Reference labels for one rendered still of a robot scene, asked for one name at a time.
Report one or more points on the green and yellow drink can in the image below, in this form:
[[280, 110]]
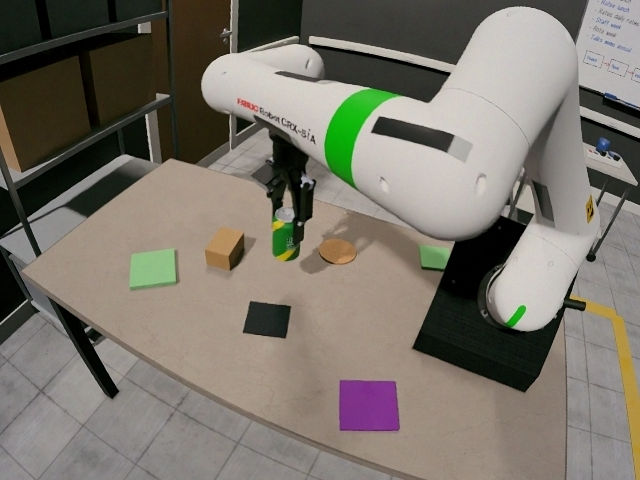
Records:
[[283, 227]]

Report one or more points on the tan cardboard box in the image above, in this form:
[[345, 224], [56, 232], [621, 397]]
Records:
[[225, 248]]

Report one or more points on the purple flat square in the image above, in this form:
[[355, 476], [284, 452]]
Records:
[[368, 406]]

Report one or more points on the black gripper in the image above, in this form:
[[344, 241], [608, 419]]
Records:
[[295, 159]]

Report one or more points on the tan round flat disc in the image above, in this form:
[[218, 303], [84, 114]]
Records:
[[337, 251]]

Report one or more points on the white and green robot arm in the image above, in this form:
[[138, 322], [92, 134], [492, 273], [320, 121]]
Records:
[[447, 167]]

